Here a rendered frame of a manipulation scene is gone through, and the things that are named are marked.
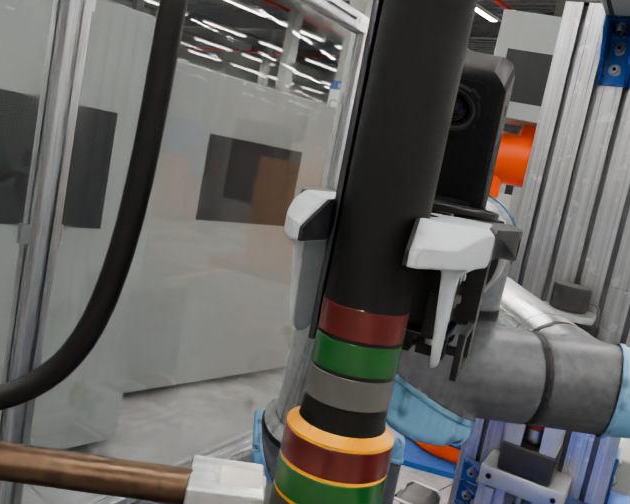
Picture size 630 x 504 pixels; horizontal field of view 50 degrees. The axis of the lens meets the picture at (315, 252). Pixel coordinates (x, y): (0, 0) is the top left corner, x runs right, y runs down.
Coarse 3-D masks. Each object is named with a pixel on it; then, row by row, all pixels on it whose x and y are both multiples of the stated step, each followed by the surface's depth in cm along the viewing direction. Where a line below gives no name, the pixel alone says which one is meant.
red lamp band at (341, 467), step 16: (288, 432) 26; (288, 448) 26; (304, 448) 25; (320, 448) 25; (304, 464) 25; (320, 464) 25; (336, 464) 24; (352, 464) 25; (368, 464) 25; (384, 464) 25; (336, 480) 25; (352, 480) 25; (368, 480) 25
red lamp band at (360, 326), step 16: (336, 304) 25; (320, 320) 26; (336, 320) 25; (352, 320) 24; (368, 320) 24; (384, 320) 24; (400, 320) 25; (352, 336) 24; (368, 336) 24; (384, 336) 25; (400, 336) 25
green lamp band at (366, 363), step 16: (320, 336) 25; (320, 352) 25; (336, 352) 25; (352, 352) 24; (368, 352) 24; (384, 352) 25; (400, 352) 26; (336, 368) 25; (352, 368) 25; (368, 368) 25; (384, 368) 25
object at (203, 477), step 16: (192, 464) 27; (208, 464) 27; (224, 464) 27; (240, 464) 28; (256, 464) 28; (192, 480) 26; (208, 480) 26; (192, 496) 25; (208, 496) 25; (224, 496) 25; (240, 496) 25; (256, 496) 25
